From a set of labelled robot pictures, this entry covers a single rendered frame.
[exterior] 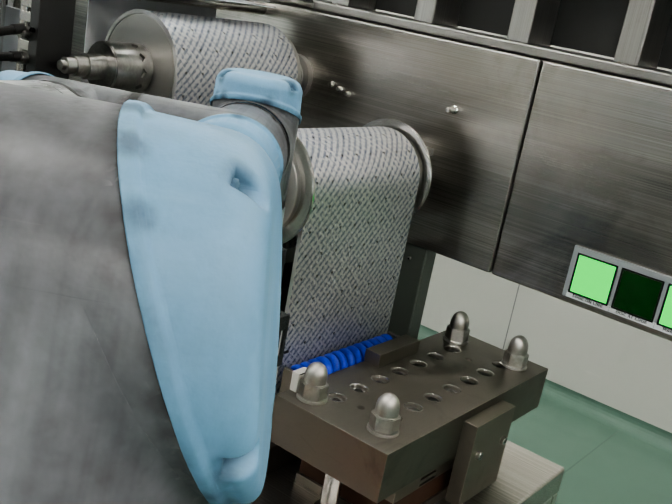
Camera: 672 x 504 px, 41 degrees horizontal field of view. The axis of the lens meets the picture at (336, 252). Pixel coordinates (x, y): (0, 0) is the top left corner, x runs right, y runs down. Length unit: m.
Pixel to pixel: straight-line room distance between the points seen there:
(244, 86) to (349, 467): 0.46
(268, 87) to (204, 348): 0.51
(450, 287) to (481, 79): 2.84
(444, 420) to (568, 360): 2.81
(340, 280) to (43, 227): 0.90
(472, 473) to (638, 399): 2.68
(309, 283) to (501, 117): 0.36
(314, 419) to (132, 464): 0.77
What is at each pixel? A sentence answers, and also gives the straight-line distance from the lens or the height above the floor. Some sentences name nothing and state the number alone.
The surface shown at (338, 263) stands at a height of 1.16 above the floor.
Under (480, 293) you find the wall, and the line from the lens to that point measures 3.98.
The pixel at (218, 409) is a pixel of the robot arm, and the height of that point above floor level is 1.38.
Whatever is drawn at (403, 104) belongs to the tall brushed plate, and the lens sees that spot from 1.32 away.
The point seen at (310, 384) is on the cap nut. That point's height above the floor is 1.05.
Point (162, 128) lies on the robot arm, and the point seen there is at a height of 1.44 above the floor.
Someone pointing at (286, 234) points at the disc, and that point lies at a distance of 1.04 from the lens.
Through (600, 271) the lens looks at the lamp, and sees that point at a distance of 1.19.
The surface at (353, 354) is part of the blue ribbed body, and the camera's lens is 1.17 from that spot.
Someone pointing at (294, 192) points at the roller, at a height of 1.26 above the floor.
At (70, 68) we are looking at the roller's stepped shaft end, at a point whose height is 1.33.
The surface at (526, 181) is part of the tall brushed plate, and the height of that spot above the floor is 1.28.
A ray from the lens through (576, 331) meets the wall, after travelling 3.81.
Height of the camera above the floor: 1.49
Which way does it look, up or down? 17 degrees down
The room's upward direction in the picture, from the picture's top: 11 degrees clockwise
